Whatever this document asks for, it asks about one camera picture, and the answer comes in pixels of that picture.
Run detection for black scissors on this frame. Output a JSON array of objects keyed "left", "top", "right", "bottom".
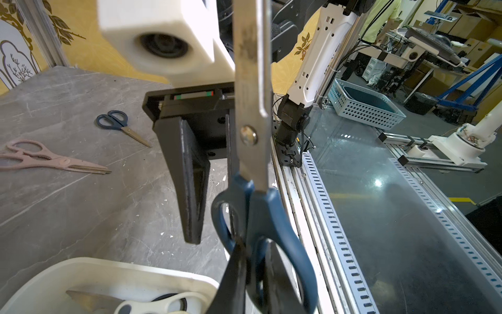
[{"left": 152, "top": 293, "right": 188, "bottom": 313}]

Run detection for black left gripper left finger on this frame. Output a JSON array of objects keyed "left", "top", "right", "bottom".
[{"left": 207, "top": 241, "right": 248, "bottom": 314}]

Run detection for white plastic storage box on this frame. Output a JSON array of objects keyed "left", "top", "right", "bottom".
[{"left": 1, "top": 257, "right": 218, "bottom": 313}]

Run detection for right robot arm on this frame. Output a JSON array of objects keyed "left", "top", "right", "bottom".
[{"left": 142, "top": 1, "right": 374, "bottom": 245}]

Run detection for white handled scissors front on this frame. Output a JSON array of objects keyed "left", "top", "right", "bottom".
[{"left": 66, "top": 290, "right": 209, "bottom": 313}]

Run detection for light blue perforated basket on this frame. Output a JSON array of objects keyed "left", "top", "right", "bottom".
[{"left": 328, "top": 78, "right": 406, "bottom": 130}]

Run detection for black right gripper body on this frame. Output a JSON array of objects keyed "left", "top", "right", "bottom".
[{"left": 142, "top": 82, "right": 235, "bottom": 159}]

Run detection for pink scissors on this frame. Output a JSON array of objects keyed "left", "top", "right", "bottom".
[{"left": 1, "top": 139, "right": 112, "bottom": 175}]

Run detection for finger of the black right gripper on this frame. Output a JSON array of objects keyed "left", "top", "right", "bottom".
[{"left": 153, "top": 117, "right": 210, "bottom": 245}]

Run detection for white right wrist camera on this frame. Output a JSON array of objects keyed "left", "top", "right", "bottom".
[{"left": 97, "top": 0, "right": 235, "bottom": 88}]

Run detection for dark teal scissors back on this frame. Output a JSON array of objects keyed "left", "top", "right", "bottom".
[{"left": 95, "top": 110, "right": 152, "bottom": 148}]

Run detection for dark teal scissors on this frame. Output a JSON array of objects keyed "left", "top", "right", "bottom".
[
  {"left": 95, "top": 110, "right": 152, "bottom": 148},
  {"left": 211, "top": 1, "right": 318, "bottom": 313}
]

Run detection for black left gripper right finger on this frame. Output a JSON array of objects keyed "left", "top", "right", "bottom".
[{"left": 263, "top": 242, "right": 304, "bottom": 314}]

